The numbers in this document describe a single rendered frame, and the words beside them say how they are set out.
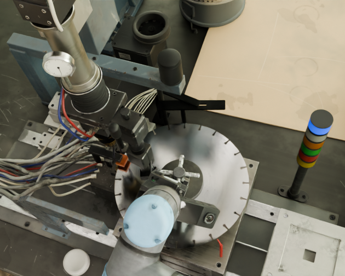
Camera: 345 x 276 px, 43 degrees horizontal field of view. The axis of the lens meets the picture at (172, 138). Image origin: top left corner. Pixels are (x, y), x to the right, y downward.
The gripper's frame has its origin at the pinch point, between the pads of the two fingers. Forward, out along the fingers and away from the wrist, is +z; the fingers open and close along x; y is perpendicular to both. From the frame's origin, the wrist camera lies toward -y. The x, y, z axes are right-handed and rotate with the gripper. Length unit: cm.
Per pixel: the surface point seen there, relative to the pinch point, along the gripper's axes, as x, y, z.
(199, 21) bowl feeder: -46, 21, 56
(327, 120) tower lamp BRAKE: -27.4, -20.8, -9.1
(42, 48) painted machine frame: -17, 51, 15
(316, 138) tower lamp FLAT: -23.3, -21.1, -6.2
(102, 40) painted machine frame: -24.2, 28.6, -9.1
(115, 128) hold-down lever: -10.3, 14.8, -24.9
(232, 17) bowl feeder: -52, 11, 57
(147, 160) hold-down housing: -4.5, 9.5, -8.7
